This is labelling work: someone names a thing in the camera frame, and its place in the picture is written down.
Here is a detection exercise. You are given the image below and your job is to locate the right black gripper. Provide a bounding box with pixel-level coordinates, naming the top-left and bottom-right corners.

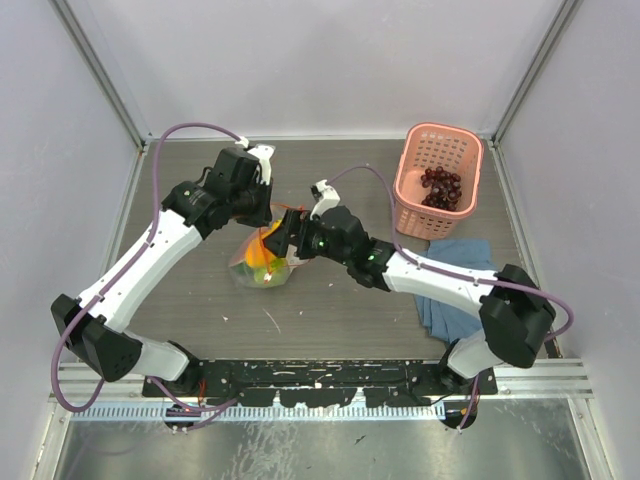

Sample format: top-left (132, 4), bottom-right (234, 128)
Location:
top-left (261, 209), bottom-right (352, 267)

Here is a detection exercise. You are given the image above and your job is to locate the yellow orange mango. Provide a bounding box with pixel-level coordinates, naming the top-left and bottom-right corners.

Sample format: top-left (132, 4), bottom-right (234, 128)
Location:
top-left (245, 226), bottom-right (276, 268)

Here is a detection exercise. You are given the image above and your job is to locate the green custard apple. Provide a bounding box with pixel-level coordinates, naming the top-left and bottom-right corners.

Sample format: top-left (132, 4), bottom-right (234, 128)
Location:
top-left (249, 265), bottom-right (291, 289)

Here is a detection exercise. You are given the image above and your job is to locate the clear red zip top bag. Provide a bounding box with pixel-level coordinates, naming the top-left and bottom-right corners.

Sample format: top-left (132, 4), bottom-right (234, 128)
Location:
top-left (228, 203), bottom-right (307, 289)

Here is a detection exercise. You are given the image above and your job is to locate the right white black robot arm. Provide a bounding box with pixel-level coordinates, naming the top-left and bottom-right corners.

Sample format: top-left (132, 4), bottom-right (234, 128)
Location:
top-left (264, 206), bottom-right (556, 394)

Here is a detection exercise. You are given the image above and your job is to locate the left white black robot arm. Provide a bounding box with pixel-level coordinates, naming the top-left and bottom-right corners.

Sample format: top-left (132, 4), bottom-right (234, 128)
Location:
top-left (51, 144), bottom-right (275, 396)

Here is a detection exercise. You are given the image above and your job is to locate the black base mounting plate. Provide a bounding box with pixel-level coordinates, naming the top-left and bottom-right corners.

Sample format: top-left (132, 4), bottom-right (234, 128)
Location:
top-left (142, 357), bottom-right (500, 408)

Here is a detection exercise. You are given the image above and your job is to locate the pink plastic basket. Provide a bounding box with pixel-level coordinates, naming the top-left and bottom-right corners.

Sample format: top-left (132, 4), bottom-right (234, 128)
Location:
top-left (393, 123), bottom-right (484, 240)

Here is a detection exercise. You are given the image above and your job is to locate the dark purple grape bunch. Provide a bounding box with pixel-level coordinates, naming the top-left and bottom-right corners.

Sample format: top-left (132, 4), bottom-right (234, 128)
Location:
top-left (420, 166), bottom-right (462, 211)

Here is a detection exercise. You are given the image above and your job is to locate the blue folded cloth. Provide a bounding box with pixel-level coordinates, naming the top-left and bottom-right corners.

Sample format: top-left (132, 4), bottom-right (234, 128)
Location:
top-left (414, 239), bottom-right (496, 344)

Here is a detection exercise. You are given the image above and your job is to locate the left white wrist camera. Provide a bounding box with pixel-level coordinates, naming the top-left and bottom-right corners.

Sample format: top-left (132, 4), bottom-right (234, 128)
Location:
top-left (235, 136), bottom-right (275, 185)

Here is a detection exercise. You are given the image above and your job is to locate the left aluminium frame post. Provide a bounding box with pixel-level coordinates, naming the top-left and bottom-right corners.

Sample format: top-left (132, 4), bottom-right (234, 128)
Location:
top-left (49, 1), bottom-right (152, 149)

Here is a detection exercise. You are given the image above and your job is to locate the aluminium frame post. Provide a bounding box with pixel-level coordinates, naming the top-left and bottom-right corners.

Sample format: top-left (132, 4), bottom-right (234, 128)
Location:
top-left (49, 1), bottom-right (152, 149)
top-left (490, 0), bottom-right (584, 146)

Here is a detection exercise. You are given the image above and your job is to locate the right aluminium frame post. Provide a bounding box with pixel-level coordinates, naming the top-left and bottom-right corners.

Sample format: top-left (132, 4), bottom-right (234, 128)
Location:
top-left (490, 0), bottom-right (584, 146)

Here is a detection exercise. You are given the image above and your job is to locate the slotted cable duct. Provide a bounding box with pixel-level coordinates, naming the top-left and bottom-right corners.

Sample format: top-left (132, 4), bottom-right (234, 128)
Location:
top-left (71, 401), bottom-right (445, 422)

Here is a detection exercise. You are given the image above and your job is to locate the aluminium front rail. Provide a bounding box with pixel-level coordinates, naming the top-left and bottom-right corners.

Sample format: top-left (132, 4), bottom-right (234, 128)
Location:
top-left (58, 359), bottom-right (594, 399)

